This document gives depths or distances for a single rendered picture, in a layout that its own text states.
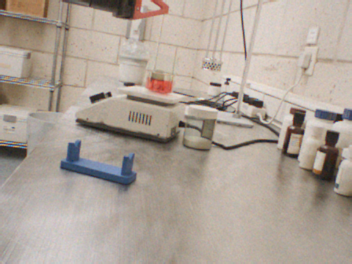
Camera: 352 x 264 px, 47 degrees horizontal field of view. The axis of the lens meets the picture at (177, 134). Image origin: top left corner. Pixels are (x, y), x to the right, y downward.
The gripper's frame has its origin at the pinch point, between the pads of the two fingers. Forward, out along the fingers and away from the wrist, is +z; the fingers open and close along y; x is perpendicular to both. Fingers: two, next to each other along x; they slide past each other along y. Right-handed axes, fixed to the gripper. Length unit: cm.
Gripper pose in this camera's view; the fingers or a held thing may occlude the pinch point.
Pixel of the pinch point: (164, 9)
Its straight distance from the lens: 84.2
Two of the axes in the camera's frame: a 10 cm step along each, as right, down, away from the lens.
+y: -3.5, -2.5, 9.0
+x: -1.8, 9.6, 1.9
